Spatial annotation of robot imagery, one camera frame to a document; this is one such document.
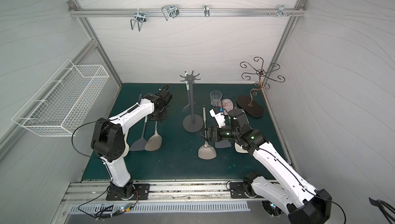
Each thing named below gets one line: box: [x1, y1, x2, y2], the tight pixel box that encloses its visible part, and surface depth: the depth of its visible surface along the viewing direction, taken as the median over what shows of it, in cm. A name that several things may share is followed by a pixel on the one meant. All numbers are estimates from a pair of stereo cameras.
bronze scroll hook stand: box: [236, 56, 286, 118], surface depth 88 cm
